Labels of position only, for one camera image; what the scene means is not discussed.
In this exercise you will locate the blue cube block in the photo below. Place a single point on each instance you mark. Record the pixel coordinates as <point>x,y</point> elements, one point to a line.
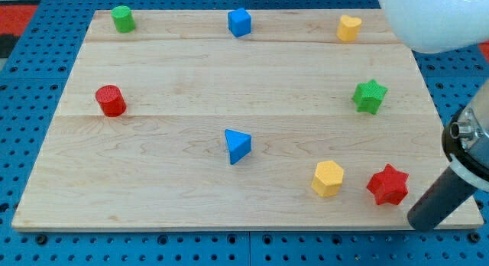
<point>239,22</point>

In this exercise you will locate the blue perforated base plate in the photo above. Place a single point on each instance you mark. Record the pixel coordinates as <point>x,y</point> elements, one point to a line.
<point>37,53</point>

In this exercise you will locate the green cylinder block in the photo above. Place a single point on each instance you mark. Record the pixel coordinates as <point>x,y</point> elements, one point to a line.
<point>123,19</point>

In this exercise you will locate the yellow heart block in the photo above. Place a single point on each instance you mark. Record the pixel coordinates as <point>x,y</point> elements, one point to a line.
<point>348,28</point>

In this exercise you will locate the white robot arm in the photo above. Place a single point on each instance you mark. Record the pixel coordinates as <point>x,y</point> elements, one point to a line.
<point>431,27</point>

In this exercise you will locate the blue triangle block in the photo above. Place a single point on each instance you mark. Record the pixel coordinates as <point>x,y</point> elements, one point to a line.
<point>238,144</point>

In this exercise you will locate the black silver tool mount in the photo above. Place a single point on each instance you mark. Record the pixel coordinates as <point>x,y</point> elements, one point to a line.
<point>466,141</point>

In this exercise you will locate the red star block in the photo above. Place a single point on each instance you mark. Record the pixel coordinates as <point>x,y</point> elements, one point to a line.
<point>388,186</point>

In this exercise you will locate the red cylinder block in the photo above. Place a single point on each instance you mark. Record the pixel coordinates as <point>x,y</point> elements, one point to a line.
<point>110,100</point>

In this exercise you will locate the yellow hexagon block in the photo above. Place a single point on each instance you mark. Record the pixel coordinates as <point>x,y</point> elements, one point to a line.
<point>328,178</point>

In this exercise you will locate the light wooden board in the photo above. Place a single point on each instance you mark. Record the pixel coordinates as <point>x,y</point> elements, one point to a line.
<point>163,165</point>

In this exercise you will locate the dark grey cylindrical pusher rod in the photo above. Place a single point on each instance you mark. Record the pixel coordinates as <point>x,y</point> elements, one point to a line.
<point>445,195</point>

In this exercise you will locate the green star block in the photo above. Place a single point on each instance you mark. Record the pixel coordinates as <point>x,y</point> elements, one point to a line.
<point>369,96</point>

